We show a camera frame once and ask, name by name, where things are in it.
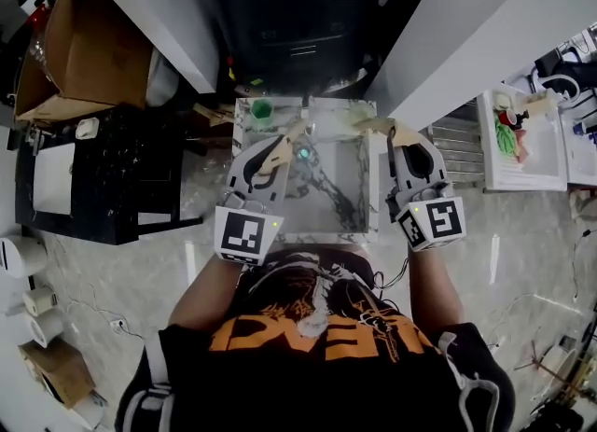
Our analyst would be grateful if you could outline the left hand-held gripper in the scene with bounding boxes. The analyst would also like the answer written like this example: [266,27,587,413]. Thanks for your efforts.
[213,119,310,267]

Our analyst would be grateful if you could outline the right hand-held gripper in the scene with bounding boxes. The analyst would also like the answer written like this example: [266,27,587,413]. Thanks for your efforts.
[356,116,468,253]

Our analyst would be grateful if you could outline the green cup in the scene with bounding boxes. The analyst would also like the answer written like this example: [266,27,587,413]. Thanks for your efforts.
[249,98,274,122]

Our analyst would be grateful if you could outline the person's right forearm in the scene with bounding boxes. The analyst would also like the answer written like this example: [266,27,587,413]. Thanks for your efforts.
[406,245,465,328]

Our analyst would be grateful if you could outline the person's left forearm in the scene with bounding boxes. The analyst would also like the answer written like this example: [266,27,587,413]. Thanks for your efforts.
[168,252,243,328]

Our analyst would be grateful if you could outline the chrome sink faucet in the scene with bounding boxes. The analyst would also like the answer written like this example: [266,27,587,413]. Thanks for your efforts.
[298,93,319,138]

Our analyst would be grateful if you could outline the marble pattern sink basin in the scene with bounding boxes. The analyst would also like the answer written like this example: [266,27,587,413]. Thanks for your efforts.
[230,96,382,247]

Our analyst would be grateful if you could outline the metal bar rack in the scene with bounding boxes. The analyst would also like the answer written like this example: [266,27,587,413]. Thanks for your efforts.
[426,110,489,184]

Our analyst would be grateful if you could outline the green striped toy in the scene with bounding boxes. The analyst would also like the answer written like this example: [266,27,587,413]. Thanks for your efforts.
[493,121,517,157]

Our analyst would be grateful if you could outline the white partition panel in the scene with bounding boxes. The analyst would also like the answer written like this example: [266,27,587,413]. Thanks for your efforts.
[366,0,597,132]
[72,0,220,94]

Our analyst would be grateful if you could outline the black cabinet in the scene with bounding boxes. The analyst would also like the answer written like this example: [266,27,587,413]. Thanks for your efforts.
[195,0,397,95]

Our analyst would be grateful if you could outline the translucent pump bottle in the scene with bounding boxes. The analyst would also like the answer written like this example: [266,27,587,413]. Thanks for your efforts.
[515,93,561,117]

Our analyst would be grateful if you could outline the black speckled table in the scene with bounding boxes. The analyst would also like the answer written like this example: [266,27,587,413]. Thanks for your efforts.
[13,103,206,247]

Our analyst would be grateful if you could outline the white curved faucet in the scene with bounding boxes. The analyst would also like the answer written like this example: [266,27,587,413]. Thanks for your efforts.
[531,65,582,100]

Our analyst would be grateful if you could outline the black office chair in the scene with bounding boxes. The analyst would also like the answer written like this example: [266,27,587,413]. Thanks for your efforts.
[534,45,597,95]

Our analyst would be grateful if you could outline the white soap dish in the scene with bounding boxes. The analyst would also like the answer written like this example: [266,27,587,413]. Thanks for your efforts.
[74,117,100,141]

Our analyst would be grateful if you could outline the large cardboard box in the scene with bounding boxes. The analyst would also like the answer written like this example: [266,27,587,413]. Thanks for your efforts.
[13,0,155,123]

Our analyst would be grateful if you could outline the white rectangular basin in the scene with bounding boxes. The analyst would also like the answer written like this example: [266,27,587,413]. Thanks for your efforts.
[31,141,76,216]

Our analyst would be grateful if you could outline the person's black printed shirt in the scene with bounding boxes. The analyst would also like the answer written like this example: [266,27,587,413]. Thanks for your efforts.
[114,245,517,432]

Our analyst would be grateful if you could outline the chrome basin faucet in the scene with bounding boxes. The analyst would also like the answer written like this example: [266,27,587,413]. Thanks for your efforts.
[22,124,48,156]

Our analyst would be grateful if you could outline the white round bin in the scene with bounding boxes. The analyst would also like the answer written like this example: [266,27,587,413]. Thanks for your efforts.
[0,233,48,280]

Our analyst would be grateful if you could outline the wooden stand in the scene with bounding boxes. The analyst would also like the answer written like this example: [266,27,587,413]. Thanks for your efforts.
[515,339,597,403]

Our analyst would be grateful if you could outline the small white box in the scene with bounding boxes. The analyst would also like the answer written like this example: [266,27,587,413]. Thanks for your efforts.
[21,286,60,315]

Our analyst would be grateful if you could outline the white cylinder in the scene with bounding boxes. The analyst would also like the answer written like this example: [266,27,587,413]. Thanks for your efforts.
[4,308,66,350]

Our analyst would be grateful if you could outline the small cardboard box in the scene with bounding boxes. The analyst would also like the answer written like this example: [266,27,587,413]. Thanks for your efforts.
[21,339,97,411]

